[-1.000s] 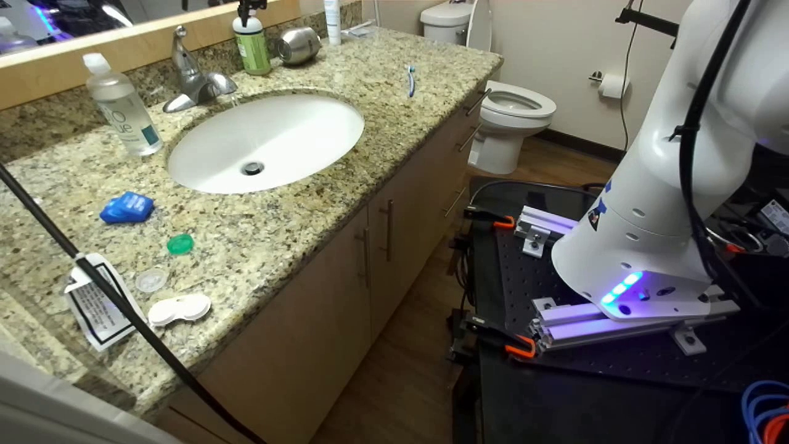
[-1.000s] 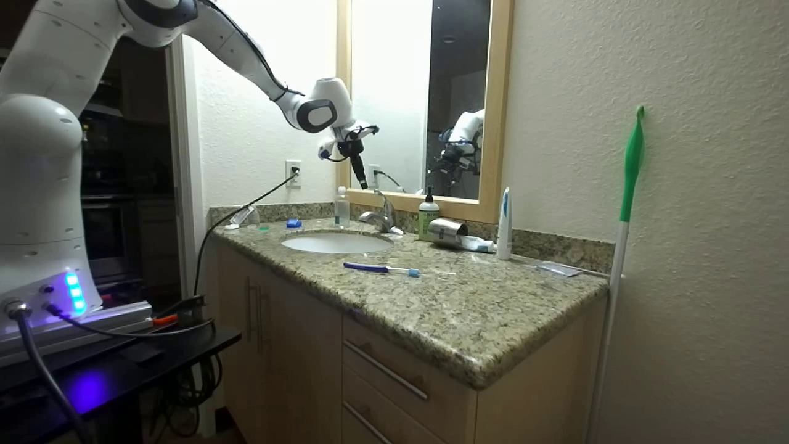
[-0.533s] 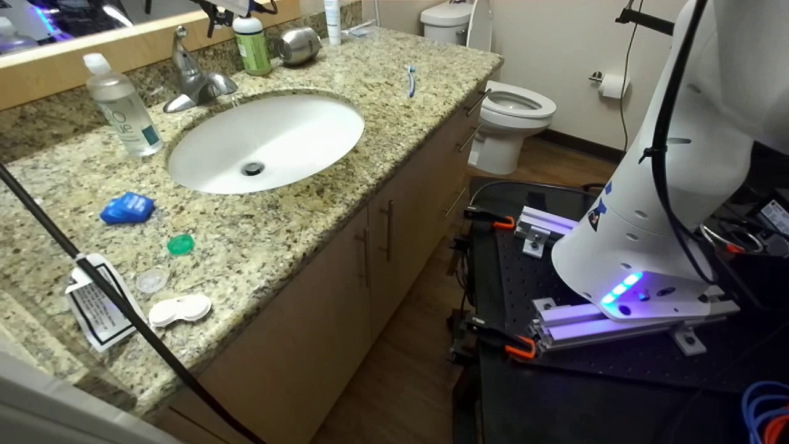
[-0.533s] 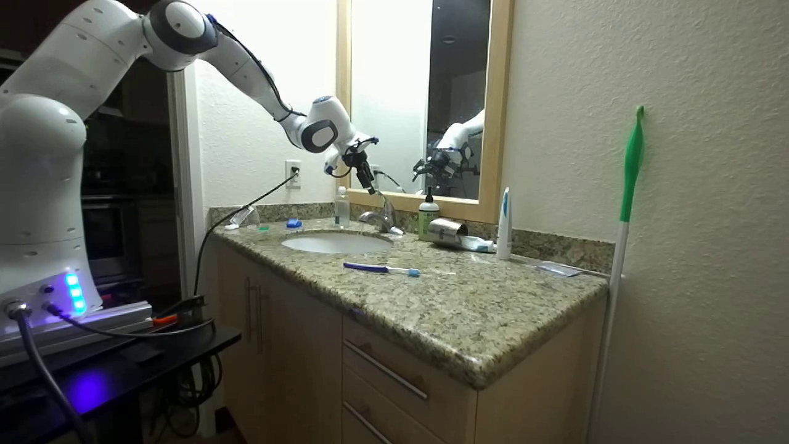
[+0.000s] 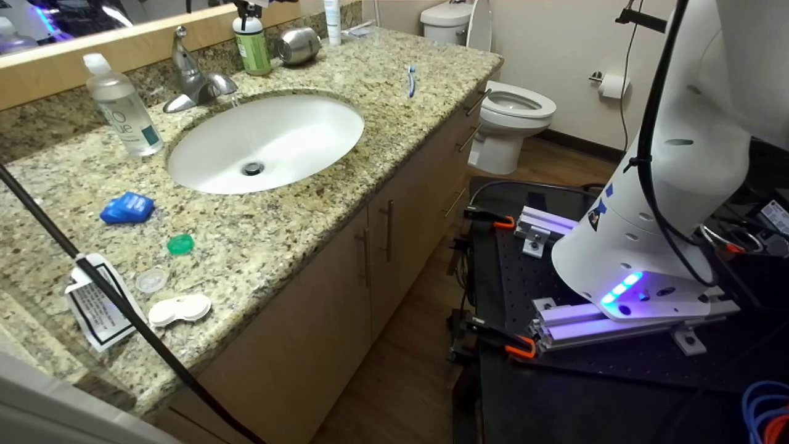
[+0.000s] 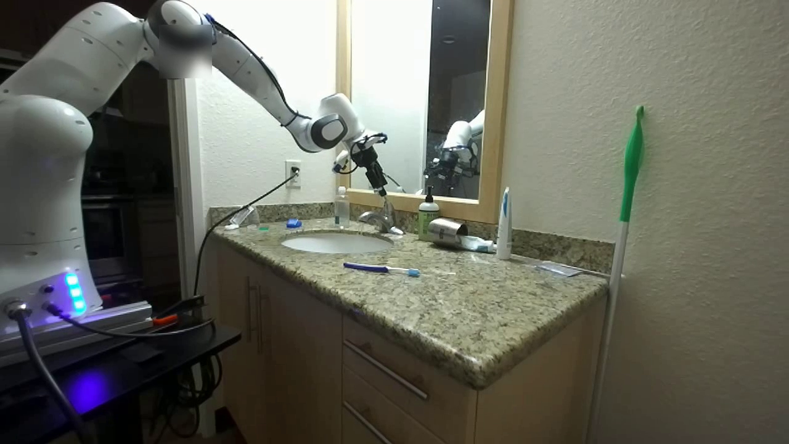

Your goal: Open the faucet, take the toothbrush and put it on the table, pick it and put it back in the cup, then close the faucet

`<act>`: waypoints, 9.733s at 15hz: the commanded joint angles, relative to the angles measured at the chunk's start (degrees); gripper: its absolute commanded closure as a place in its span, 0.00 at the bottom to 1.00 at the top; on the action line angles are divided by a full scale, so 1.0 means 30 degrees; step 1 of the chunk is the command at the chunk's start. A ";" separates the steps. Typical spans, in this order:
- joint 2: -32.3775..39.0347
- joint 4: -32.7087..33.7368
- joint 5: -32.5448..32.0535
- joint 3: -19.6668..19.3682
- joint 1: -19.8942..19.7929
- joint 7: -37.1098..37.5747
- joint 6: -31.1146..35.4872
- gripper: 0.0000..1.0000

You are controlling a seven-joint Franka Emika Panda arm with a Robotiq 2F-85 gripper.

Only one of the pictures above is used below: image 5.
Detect small green cap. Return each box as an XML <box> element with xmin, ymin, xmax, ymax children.
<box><xmin>165</xmin><ymin>232</ymin><xmax>196</xmax><ymax>260</ymax></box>

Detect clear plastic bottle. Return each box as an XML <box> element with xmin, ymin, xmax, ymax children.
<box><xmin>80</xmin><ymin>52</ymin><xmax>168</xmax><ymax>160</ymax></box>

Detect small items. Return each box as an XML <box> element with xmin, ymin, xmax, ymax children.
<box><xmin>276</xmin><ymin>24</ymin><xmax>326</xmax><ymax>70</ymax></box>

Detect pump dispenser bottle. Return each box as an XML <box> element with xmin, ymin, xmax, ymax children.
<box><xmin>228</xmin><ymin>0</ymin><xmax>274</xmax><ymax>78</ymax></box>

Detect chrome faucet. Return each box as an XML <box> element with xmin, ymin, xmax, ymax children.
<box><xmin>161</xmin><ymin>24</ymin><xmax>242</xmax><ymax>115</ymax></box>

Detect blue white toothbrush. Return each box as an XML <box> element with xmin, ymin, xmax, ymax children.
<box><xmin>402</xmin><ymin>65</ymin><xmax>421</xmax><ymax>102</ymax></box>

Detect blue cable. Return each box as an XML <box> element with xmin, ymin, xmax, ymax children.
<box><xmin>736</xmin><ymin>378</ymin><xmax>789</xmax><ymax>444</ymax></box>

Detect white toilet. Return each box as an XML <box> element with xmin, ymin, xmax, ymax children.
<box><xmin>416</xmin><ymin>0</ymin><xmax>559</xmax><ymax>178</ymax></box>

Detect small clear cap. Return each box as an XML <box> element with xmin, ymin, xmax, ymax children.
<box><xmin>132</xmin><ymin>266</ymin><xmax>169</xmax><ymax>298</ymax></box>

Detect metal cabinet door handle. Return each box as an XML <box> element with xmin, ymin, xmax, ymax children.
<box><xmin>353</xmin><ymin>226</ymin><xmax>373</xmax><ymax>285</ymax></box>
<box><xmin>376</xmin><ymin>198</ymin><xmax>397</xmax><ymax>265</ymax></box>

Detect orange cable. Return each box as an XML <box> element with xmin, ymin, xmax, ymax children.
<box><xmin>760</xmin><ymin>410</ymin><xmax>789</xmax><ymax>444</ymax></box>

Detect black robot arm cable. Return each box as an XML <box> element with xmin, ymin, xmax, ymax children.
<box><xmin>613</xmin><ymin>0</ymin><xmax>717</xmax><ymax>285</ymax></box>

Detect orange black clamp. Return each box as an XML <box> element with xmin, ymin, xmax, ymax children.
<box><xmin>464</xmin><ymin>204</ymin><xmax>519</xmax><ymax>235</ymax></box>
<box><xmin>449</xmin><ymin>313</ymin><xmax>540</xmax><ymax>364</ymax></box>

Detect white toothpaste tube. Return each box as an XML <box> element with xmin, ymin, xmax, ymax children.
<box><xmin>341</xmin><ymin>19</ymin><xmax>379</xmax><ymax>45</ymax></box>

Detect wooden vanity cabinet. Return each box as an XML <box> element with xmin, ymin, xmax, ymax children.
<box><xmin>156</xmin><ymin>88</ymin><xmax>487</xmax><ymax>444</ymax></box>

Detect black power cable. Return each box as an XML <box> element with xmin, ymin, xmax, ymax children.
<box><xmin>0</xmin><ymin>163</ymin><xmax>267</xmax><ymax>444</ymax></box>

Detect black robot table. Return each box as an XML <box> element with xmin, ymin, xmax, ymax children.
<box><xmin>450</xmin><ymin>179</ymin><xmax>789</xmax><ymax>444</ymax></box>

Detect white oval sink basin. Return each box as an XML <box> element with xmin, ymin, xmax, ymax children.
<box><xmin>165</xmin><ymin>88</ymin><xmax>368</xmax><ymax>198</ymax></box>

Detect white toothbrush upright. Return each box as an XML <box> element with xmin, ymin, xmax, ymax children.
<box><xmin>320</xmin><ymin>0</ymin><xmax>343</xmax><ymax>47</ymax></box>

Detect blue dental floss box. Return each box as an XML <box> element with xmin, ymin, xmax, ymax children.
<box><xmin>98</xmin><ymin>191</ymin><xmax>158</xmax><ymax>226</ymax></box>

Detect toilet paper roll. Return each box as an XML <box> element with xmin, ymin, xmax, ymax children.
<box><xmin>590</xmin><ymin>71</ymin><xmax>630</xmax><ymax>104</ymax></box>

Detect aluminium mounting rail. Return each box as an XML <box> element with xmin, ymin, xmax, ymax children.
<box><xmin>516</xmin><ymin>204</ymin><xmax>582</xmax><ymax>242</ymax></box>
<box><xmin>527</xmin><ymin>294</ymin><xmax>742</xmax><ymax>356</ymax></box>

